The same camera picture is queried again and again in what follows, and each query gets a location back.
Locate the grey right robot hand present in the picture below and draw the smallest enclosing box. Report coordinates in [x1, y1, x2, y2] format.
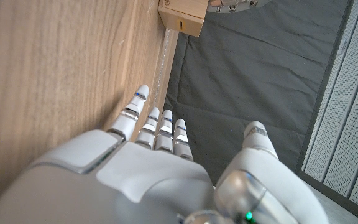
[0, 83, 331, 224]

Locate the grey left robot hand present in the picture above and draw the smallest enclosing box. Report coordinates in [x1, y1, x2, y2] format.
[206, 0, 273, 14]

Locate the wooden coin slot box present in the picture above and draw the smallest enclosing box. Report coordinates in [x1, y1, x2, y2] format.
[158, 0, 209, 38]

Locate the black fabric backdrop curtain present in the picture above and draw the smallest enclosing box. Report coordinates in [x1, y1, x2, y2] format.
[165, 0, 354, 184]

